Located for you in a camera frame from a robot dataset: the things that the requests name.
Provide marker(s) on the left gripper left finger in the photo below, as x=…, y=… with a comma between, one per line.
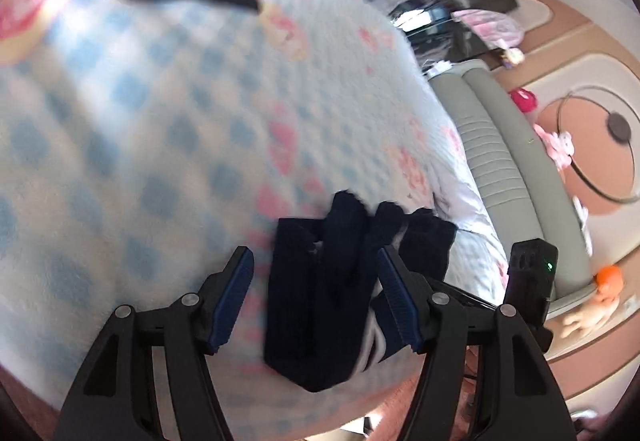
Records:
x=113, y=396

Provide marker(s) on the grey padded headboard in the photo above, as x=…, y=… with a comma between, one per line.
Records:
x=518, y=182

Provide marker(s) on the dark clothes rack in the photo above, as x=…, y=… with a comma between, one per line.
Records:
x=450, y=5

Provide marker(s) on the navy blue garment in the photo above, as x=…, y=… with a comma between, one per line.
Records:
x=326, y=319

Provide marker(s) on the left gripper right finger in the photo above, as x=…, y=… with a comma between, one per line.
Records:
x=469, y=344

